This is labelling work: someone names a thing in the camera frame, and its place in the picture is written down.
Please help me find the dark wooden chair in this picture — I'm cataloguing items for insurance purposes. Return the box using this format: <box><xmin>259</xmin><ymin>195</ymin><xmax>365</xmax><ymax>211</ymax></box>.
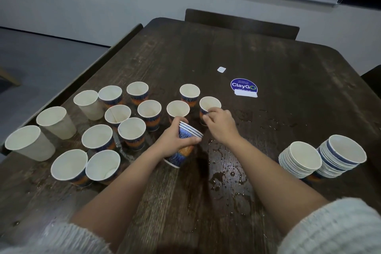
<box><xmin>361</xmin><ymin>64</ymin><xmax>381</xmax><ymax>100</ymax></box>
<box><xmin>184</xmin><ymin>8</ymin><xmax>301</xmax><ymax>41</ymax></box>

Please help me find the white rimmed paper cup stack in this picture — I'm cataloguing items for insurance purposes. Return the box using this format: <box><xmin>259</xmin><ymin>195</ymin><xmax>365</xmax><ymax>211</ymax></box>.
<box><xmin>278</xmin><ymin>140</ymin><xmax>323</xmax><ymax>179</ymax></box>

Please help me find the person's right forearm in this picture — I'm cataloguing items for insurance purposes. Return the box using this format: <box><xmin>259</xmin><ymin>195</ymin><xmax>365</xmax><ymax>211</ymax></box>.
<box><xmin>229</xmin><ymin>135</ymin><xmax>381</xmax><ymax>254</ymax></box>

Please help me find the patterned paper cup stack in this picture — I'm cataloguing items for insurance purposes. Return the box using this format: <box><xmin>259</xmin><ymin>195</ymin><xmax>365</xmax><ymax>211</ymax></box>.
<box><xmin>316</xmin><ymin>134</ymin><xmax>368</xmax><ymax>179</ymax></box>
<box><xmin>164</xmin><ymin>121</ymin><xmax>204</xmax><ymax>169</ymax></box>

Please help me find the orange blue patterned paper cup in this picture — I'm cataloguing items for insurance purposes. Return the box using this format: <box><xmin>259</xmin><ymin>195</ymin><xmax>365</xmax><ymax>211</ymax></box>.
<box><xmin>199</xmin><ymin>96</ymin><xmax>222</xmax><ymax>125</ymax></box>

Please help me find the person's left hand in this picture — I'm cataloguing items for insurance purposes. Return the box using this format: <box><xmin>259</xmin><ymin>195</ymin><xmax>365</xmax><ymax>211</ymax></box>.
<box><xmin>146</xmin><ymin>116</ymin><xmax>203</xmax><ymax>159</ymax></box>

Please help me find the round blue sticker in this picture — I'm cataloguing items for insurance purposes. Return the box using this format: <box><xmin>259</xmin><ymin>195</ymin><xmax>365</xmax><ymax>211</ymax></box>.
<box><xmin>230</xmin><ymin>77</ymin><xmax>259</xmax><ymax>98</ymax></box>

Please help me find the group of paper cups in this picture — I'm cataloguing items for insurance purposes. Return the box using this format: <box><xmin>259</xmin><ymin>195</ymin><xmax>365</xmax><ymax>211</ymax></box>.
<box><xmin>5</xmin><ymin>81</ymin><xmax>222</xmax><ymax>187</ymax></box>

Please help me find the dark wooden table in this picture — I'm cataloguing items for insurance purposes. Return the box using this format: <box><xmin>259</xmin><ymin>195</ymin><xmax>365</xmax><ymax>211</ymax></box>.
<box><xmin>0</xmin><ymin>17</ymin><xmax>381</xmax><ymax>254</ymax></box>

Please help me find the person's left forearm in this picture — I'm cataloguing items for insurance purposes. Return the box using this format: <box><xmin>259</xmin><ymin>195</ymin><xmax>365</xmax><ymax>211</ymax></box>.
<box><xmin>0</xmin><ymin>146</ymin><xmax>164</xmax><ymax>254</ymax></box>

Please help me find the person's right hand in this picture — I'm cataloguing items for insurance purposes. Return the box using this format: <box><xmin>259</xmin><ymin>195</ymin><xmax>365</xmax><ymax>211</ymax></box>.
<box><xmin>201</xmin><ymin>107</ymin><xmax>242</xmax><ymax>147</ymax></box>

